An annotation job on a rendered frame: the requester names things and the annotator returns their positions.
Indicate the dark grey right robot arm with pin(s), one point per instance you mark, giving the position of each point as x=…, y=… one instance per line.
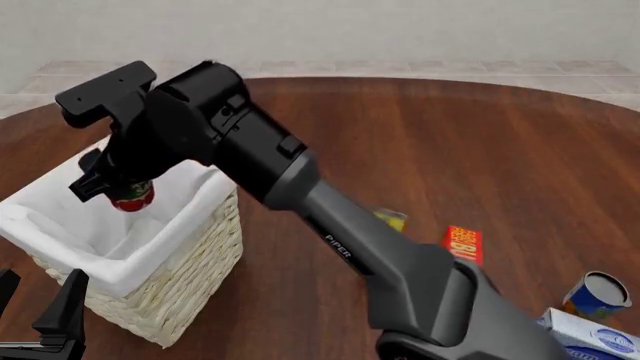
x=350, y=225

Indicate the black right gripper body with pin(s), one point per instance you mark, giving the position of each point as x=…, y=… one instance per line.
x=95, y=185

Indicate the yellow green food package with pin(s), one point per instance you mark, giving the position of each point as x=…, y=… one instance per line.
x=395, y=219

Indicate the woven wicker basket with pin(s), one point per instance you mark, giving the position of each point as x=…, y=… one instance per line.
x=185, y=270

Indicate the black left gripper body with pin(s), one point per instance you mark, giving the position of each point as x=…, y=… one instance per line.
x=45, y=350

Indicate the white cloth basket liner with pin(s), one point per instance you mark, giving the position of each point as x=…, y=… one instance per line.
x=60, y=221

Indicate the red printed food box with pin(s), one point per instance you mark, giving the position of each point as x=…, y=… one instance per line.
x=465, y=243

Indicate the red tomato sauce can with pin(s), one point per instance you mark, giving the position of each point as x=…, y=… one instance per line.
x=134, y=200

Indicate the blue printed tin can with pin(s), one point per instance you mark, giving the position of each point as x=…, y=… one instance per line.
x=597, y=296

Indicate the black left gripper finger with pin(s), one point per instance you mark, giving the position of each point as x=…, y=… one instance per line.
x=62, y=307
x=7, y=282

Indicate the white blue milk carton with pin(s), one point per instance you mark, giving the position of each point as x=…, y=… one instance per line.
x=595, y=335

